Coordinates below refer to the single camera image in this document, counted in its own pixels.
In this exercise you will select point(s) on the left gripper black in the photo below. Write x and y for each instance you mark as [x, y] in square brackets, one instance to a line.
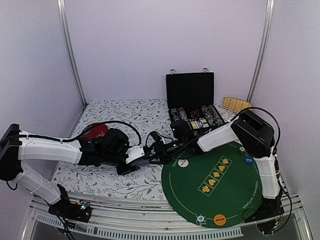
[122, 171]

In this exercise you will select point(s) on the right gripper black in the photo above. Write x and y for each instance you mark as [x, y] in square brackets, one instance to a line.
[160, 151]

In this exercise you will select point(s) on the white dealer button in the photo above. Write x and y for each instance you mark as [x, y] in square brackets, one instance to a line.
[183, 163]

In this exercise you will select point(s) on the blue small blind button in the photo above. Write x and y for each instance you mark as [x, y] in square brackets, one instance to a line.
[248, 160]

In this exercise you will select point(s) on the green white poker chip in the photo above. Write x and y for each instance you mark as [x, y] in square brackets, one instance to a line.
[200, 220]

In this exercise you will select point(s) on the orange big blind button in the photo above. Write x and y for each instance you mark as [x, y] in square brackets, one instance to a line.
[219, 220]

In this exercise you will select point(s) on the blue grey cloth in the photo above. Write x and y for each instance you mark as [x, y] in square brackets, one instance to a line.
[140, 162]

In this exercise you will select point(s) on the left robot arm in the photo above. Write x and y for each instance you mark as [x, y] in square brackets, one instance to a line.
[17, 147]

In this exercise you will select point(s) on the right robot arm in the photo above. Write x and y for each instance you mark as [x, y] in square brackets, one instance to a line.
[255, 135]

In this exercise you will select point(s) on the playing card deck box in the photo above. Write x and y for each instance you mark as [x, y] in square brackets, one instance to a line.
[199, 124]

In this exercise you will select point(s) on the poker chip row far left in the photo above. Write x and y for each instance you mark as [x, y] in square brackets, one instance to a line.
[175, 114]

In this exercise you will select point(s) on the poker chip row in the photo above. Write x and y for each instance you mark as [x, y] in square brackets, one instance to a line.
[183, 116]
[175, 114]
[215, 114]
[209, 118]

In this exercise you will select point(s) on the triangular all in card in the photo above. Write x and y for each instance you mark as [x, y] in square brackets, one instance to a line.
[195, 114]

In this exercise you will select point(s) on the poker chip row far right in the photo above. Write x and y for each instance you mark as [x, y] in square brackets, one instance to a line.
[215, 114]

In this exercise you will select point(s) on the black poker chip case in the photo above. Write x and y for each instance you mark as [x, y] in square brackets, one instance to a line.
[190, 91]

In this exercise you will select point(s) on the red floral plate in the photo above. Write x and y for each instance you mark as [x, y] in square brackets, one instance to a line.
[94, 130]

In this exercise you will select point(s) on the green round poker mat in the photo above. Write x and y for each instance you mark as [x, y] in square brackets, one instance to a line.
[216, 182]

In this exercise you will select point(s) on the woven bamboo tray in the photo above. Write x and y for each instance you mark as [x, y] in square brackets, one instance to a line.
[235, 104]

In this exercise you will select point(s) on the front aluminium rail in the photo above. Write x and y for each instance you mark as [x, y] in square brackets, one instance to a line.
[132, 219]

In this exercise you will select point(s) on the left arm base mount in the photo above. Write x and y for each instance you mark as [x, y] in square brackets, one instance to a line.
[79, 211]

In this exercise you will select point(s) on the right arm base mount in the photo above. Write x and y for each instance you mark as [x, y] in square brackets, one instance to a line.
[269, 208]

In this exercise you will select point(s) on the right aluminium frame post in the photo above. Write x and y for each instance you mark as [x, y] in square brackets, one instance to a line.
[262, 48]

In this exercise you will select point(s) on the aluminium frame post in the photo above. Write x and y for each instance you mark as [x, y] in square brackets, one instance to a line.
[262, 48]
[61, 7]

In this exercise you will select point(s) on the left aluminium frame post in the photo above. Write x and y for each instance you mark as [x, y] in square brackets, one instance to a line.
[61, 7]

